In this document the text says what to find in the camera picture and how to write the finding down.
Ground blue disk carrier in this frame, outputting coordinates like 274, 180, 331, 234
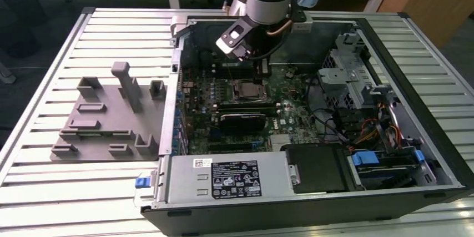
350, 149, 426, 170

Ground grey power supply unit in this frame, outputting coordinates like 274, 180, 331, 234
164, 152, 297, 204

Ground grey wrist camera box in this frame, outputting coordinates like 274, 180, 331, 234
290, 12, 314, 31

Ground black PC case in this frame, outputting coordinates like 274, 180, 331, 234
132, 12, 474, 235

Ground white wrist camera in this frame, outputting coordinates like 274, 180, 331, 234
215, 22, 254, 56

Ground CPU socket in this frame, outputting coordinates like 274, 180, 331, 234
230, 78, 271, 104

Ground grey stand foot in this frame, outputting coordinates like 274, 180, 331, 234
0, 60, 17, 84

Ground silver metal drive cage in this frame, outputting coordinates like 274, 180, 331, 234
317, 32, 395, 112

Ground wooden cabinet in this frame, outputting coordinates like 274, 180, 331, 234
377, 0, 474, 46

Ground grey parts rack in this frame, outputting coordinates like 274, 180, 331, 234
51, 61, 167, 163

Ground silver disk bay cage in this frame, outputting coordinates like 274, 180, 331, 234
346, 148, 442, 193

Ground black plastic cover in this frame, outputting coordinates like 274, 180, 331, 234
281, 143, 351, 195

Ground silver CPU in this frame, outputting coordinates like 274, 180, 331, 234
239, 83, 263, 98

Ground green motherboard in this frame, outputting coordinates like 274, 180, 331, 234
179, 66, 323, 156

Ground black graphics card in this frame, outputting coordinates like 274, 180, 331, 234
218, 112, 267, 133

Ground cable with brass plug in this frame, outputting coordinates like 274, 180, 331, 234
267, 19, 290, 38

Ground silver heatsink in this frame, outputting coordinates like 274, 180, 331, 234
273, 134, 294, 152

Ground black office chair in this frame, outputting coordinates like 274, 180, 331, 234
0, 0, 51, 59

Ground orange yellow power wires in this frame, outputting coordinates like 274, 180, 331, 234
351, 125, 405, 150

